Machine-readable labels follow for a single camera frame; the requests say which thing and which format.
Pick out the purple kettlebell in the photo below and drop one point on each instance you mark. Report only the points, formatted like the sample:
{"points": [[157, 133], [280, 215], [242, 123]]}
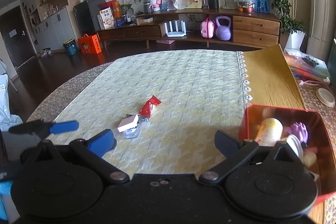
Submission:
{"points": [[223, 32]]}

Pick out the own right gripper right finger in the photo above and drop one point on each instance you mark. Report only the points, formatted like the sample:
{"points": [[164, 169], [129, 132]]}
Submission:
{"points": [[237, 154]]}

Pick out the teal bucket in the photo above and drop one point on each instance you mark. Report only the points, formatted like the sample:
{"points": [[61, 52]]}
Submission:
{"points": [[71, 47]]}

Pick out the white wifi router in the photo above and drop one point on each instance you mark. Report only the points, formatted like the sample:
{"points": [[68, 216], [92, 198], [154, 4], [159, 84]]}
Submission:
{"points": [[175, 29]]}

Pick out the snack box on cabinet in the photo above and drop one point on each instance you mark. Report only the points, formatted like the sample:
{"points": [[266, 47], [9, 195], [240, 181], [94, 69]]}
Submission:
{"points": [[107, 18]]}

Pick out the small clear blue-label box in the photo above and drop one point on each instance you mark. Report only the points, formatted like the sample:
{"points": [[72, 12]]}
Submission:
{"points": [[132, 132]]}

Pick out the pink toy backpack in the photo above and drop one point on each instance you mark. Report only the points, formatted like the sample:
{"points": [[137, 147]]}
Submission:
{"points": [[207, 28]]}

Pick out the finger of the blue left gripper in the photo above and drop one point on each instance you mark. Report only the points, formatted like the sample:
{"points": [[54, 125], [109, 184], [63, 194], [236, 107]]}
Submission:
{"points": [[63, 127]]}

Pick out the purple flower toy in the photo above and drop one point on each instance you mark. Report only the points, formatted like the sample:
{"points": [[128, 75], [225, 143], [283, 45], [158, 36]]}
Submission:
{"points": [[299, 130]]}

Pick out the brown tape roll tin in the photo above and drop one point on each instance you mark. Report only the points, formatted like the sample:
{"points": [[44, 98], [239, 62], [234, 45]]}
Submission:
{"points": [[295, 145]]}

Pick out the red snack packet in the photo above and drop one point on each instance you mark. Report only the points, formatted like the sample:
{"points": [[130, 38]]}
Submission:
{"points": [[147, 109]]}

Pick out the wooden tv cabinet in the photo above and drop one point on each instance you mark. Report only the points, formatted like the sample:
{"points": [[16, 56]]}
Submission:
{"points": [[253, 30]]}

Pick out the white yellow bottle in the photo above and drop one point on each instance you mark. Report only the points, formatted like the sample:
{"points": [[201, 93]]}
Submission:
{"points": [[269, 132]]}

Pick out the cream quilted table cloth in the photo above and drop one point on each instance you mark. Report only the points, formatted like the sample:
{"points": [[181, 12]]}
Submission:
{"points": [[201, 92]]}

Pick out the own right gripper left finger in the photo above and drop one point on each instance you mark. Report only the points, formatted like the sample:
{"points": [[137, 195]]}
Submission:
{"points": [[91, 152]]}

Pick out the white round lid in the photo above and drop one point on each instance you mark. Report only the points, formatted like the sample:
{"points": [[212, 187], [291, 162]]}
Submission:
{"points": [[325, 97]]}

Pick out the red metal tin box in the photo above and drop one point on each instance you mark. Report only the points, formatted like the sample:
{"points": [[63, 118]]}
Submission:
{"points": [[318, 140]]}

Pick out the orange gift box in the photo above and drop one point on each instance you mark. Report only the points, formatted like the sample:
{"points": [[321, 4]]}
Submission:
{"points": [[89, 44]]}

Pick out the white garlic bulb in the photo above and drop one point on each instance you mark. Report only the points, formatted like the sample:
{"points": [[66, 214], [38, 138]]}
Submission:
{"points": [[309, 159]]}

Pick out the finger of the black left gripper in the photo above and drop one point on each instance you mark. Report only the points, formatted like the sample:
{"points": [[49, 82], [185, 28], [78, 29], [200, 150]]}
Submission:
{"points": [[40, 128]]}

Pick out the pink white rectangular box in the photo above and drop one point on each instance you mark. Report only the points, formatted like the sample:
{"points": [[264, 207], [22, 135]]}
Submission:
{"points": [[128, 123]]}

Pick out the black mini fridge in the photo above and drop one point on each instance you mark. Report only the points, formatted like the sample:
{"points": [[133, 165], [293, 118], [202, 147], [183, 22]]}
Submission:
{"points": [[86, 14]]}

